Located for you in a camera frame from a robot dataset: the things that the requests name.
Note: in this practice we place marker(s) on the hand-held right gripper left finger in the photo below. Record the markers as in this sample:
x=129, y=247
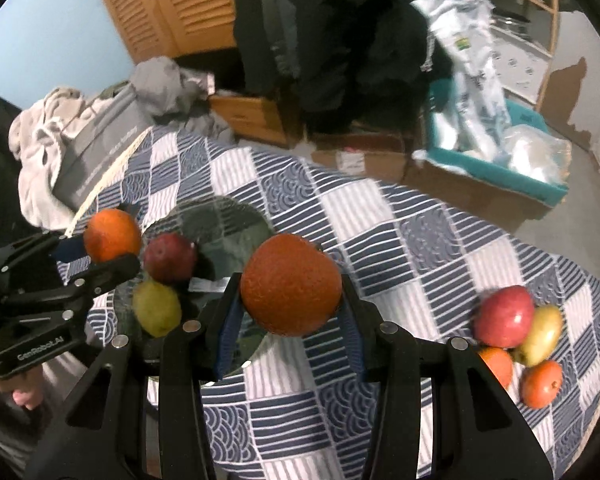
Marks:
x=227, y=340

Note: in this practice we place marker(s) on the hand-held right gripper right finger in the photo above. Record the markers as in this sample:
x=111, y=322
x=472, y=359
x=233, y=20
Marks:
x=352, y=340

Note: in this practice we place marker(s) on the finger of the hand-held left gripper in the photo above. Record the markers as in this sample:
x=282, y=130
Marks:
x=70, y=250
x=105, y=272

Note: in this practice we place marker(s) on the orange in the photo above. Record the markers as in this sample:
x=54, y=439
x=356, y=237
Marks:
x=290, y=285
x=112, y=235

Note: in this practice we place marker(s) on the green yellow mango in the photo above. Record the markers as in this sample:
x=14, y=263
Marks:
x=155, y=310

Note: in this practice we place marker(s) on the dark red apple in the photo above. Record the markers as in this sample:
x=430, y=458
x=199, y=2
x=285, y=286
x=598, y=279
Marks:
x=170, y=257

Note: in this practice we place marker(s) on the dark glass plate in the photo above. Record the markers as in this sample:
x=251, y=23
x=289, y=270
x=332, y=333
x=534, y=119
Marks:
x=220, y=230

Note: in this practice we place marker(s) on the small tangerine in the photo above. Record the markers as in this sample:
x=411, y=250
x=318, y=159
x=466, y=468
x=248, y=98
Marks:
x=541, y=385
x=497, y=366

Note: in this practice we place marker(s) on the bright red apple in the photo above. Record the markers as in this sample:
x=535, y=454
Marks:
x=502, y=316

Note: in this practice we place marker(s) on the yellow mango with red blush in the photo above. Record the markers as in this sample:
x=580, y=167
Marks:
x=542, y=332

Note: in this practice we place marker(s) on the person's left hand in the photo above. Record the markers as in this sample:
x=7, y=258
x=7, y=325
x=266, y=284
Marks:
x=22, y=392

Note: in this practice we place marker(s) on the person's grey clothing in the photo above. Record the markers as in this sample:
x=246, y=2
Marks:
x=10, y=440

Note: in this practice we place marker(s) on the blue white patterned tablecloth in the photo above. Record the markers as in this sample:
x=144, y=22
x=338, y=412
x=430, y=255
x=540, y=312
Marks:
x=380, y=240

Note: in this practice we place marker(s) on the beige fleece towel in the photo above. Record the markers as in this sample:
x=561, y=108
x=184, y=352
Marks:
x=40, y=125

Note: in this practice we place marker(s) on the flat cardboard box white label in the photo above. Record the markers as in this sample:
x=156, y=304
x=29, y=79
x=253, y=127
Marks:
x=360, y=155

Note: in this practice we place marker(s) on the wooden drawer unit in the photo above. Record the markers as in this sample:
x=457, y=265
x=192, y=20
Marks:
x=250, y=115

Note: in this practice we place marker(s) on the teal plastic crate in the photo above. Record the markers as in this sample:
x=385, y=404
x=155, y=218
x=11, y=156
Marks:
x=480, y=162

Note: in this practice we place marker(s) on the clear plastic bag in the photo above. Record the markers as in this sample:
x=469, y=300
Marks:
x=535, y=152

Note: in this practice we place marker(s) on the wooden louvred wardrobe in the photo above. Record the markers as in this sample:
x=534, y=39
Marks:
x=180, y=5

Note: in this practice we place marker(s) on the white printed rice bag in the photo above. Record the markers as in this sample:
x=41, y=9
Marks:
x=475, y=85

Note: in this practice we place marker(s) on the black coat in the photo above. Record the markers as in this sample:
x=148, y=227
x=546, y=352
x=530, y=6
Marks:
x=340, y=35

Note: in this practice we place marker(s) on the grey green jacket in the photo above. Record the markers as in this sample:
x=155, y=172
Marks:
x=286, y=20

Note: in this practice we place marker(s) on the white plastic basket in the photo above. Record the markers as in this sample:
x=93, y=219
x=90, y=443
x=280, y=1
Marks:
x=520, y=65

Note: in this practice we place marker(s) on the steel pot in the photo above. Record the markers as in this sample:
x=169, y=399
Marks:
x=510, y=20

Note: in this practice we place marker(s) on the wooden shelf rack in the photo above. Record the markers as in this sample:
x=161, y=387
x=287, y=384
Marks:
x=552, y=20

